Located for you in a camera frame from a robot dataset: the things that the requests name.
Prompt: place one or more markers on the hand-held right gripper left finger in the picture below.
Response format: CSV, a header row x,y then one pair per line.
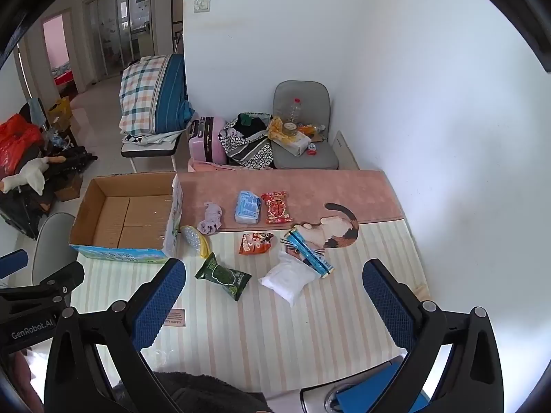
x,y
158,307

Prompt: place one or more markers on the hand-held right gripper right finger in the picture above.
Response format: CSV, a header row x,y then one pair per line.
x,y
387,307

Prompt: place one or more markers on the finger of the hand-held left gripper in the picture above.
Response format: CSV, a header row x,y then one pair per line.
x,y
60,278
13,263

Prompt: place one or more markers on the dark green packet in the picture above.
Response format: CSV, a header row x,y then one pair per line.
x,y
219,275

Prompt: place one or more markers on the silver and yellow scrubber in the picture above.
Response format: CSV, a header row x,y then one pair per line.
x,y
193,236

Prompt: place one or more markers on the long blue striped packet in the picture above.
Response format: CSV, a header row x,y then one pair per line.
x,y
308,251

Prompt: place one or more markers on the purple soft cloth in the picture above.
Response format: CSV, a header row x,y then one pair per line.
x,y
211,219

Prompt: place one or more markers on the white plastic bag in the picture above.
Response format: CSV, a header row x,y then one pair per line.
x,y
286,277

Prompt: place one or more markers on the orange cartoon snack packet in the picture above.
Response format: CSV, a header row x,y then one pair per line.
x,y
254,244

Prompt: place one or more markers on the blue tissue pack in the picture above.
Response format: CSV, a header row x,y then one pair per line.
x,y
247,206

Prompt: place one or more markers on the red snack packet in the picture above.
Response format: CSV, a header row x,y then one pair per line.
x,y
277,208

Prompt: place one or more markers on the person's left forearm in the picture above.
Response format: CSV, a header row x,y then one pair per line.
x,y
19,380

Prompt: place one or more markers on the brown mat label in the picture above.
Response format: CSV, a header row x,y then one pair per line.
x,y
178,317

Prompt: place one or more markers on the grey round chair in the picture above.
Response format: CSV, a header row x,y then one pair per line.
x,y
51,241

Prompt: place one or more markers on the black folded stroller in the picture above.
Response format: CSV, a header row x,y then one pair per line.
x,y
26,215

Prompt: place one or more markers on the blue and silver object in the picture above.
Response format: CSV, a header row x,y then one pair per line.
x,y
366,383

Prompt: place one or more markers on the small brown cardboard box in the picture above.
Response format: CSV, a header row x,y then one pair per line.
x,y
69,189

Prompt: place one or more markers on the white goose plush toy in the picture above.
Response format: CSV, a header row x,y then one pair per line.
x,y
34,176

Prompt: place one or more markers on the dark fleece clothing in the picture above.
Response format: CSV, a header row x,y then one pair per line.
x,y
206,395

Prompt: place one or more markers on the red plastic bag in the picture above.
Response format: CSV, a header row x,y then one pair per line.
x,y
17,142

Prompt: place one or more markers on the light blue cloth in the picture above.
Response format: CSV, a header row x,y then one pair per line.
x,y
36,114

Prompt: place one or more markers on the yellow shopping bag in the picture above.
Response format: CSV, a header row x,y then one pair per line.
x,y
60,112

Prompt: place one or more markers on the white slotted panel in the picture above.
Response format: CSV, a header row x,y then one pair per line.
x,y
346,150

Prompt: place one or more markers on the grey padded chair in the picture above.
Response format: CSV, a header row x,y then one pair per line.
x,y
310,160

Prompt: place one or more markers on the pink suitcase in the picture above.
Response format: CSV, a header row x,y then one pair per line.
x,y
213,142

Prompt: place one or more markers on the black white patterned bag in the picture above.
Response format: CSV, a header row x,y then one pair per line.
x,y
249,151

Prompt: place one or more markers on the white wrapped package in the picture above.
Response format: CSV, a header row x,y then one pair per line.
x,y
295,143

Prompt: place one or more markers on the red bedspread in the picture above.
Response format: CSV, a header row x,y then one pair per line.
x,y
64,78

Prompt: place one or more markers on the plaid folded quilt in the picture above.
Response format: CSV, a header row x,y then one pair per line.
x,y
142,90

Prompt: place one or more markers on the yellow plastic bag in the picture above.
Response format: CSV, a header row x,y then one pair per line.
x,y
275,127

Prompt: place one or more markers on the clear plastic bottle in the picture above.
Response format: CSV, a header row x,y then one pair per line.
x,y
294,112

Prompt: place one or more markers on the glass sliding door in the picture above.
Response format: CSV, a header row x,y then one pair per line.
x,y
120,30

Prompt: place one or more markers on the white wall switch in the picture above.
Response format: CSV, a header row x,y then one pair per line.
x,y
202,5

